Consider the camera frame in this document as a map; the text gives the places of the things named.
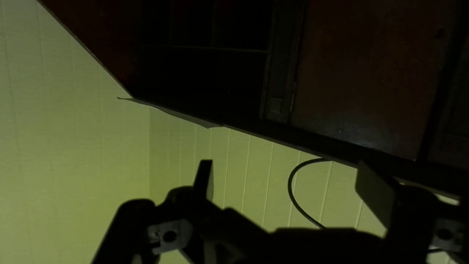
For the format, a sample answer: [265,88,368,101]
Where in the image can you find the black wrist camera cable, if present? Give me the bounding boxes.
[286,155,363,232]

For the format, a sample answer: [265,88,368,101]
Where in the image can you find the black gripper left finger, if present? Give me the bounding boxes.
[192,158,215,202]

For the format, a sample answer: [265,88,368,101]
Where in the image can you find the dark wooden secretary desk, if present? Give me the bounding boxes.
[37,0,469,198]

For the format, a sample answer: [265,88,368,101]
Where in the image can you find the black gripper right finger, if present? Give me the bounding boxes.
[355,160,399,230]

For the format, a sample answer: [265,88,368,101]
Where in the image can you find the dark wooden compartment door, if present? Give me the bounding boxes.
[290,0,462,163]

